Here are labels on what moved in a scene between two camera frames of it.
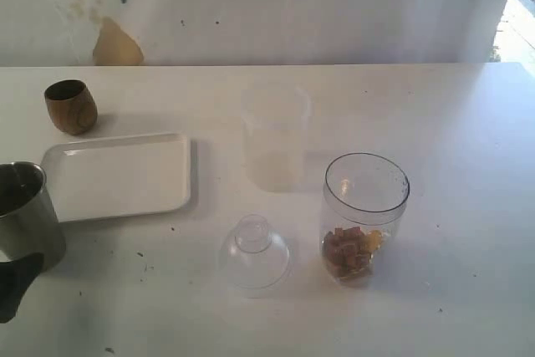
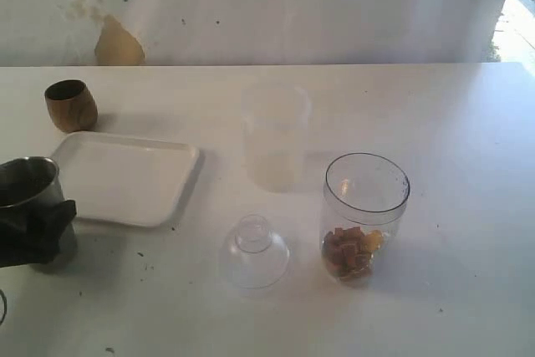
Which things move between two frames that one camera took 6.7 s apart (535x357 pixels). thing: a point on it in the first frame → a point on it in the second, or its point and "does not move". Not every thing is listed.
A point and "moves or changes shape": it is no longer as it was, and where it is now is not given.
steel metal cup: (28, 221) moves or changes shape
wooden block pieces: (347, 252) does not move
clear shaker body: (363, 209) does not move
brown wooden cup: (71, 106) does not move
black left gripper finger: (16, 276) → (33, 237)
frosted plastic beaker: (275, 130) does not move
